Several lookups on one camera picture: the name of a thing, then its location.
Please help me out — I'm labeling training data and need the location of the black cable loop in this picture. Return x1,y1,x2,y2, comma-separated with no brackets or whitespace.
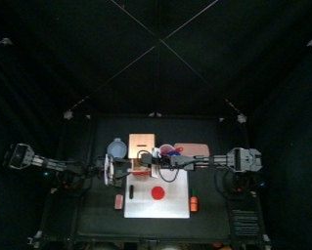
155,165,182,184

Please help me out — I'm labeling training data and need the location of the pink cutting board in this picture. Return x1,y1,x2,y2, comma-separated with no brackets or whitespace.
174,143,210,158

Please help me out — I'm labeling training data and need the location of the thin diagonal brace wire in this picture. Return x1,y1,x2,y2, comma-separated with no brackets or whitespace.
68,0,220,113
108,0,241,115

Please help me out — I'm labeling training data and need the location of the red dough disc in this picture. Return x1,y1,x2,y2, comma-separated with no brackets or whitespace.
149,186,166,201

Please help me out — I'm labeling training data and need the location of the white printed label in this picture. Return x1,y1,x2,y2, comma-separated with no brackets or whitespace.
231,208,261,242

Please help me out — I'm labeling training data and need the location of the metal table corner foot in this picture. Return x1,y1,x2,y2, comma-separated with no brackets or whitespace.
25,230,44,249
258,234,273,250

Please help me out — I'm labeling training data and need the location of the pink rectangular block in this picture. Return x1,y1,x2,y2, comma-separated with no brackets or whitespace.
113,193,124,211

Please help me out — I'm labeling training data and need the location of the orange toy carrot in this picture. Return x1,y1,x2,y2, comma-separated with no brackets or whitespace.
187,188,199,213

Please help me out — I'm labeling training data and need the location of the blue toy utensil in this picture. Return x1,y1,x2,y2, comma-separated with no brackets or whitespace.
167,146,183,158

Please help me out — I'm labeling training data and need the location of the purple cup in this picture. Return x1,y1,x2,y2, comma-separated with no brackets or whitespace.
158,144,176,156

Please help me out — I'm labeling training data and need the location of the light blue bowl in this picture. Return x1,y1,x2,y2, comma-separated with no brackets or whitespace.
105,138,128,160

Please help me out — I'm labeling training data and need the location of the white cutting mat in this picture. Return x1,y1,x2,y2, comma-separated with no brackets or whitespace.
123,167,190,220

